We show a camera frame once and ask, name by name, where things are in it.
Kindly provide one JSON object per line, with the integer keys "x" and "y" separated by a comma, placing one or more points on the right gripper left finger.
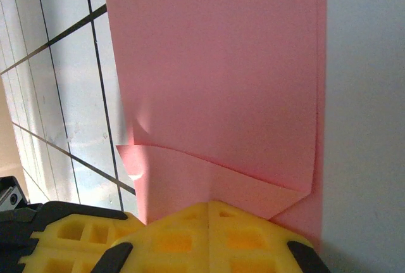
{"x": 177, "y": 244}

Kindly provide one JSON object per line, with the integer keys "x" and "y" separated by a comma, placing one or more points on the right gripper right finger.
{"x": 246, "y": 247}

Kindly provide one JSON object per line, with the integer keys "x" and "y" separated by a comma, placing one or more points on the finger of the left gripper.
{"x": 120, "y": 225}
{"x": 63, "y": 254}

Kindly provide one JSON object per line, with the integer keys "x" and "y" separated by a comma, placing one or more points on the pink paper sheet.
{"x": 221, "y": 79}

